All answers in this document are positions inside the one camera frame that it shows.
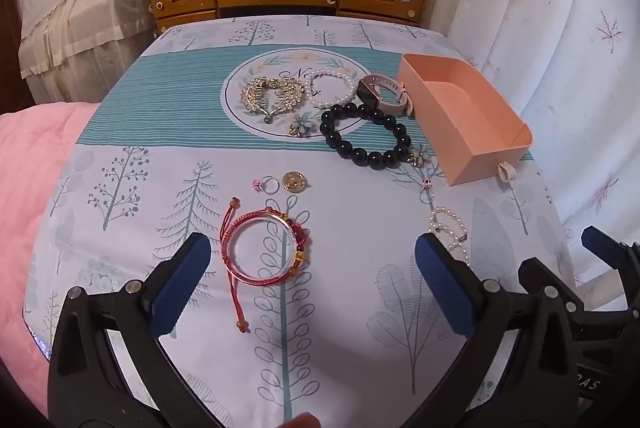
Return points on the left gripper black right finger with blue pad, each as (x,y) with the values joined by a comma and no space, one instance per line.
(538,384)

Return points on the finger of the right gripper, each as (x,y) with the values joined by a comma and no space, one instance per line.
(617,255)
(534,276)

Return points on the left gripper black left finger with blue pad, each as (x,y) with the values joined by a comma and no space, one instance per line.
(86,387)

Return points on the pink drawer box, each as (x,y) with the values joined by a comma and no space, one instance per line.
(470,127)

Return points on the pink smart watch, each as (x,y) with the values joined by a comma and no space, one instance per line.
(383,93)

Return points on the gold coin pendant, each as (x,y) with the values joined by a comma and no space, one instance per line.
(294,181)

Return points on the silver ring pink stone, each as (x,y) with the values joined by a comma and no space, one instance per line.
(269,185)

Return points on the gold flower earring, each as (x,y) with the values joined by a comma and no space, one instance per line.
(418,156)

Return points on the fingertip at bottom edge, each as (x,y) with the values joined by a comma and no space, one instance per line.
(304,420)

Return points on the pink quilt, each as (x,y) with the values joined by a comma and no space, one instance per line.
(35,144)

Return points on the white floral curtain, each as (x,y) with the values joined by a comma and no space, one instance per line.
(570,69)

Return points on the tree print tablecloth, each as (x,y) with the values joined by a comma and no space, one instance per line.
(355,337)

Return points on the cream lace cover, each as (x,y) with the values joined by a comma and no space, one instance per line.
(76,50)

